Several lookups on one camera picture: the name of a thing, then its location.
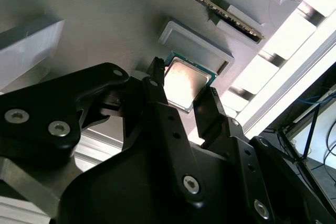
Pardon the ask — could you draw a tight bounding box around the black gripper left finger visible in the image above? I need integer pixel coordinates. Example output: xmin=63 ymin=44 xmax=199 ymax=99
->
xmin=0 ymin=56 xmax=208 ymax=209

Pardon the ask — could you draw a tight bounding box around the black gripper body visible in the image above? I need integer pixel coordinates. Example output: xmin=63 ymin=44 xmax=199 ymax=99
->
xmin=56 ymin=140 xmax=253 ymax=224

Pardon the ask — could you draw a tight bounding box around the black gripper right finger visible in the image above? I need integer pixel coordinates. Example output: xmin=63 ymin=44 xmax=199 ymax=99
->
xmin=193 ymin=86 xmax=328 ymax=224

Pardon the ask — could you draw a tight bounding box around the silver topped CPU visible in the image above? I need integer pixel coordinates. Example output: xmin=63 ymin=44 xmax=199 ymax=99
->
xmin=161 ymin=50 xmax=218 ymax=113

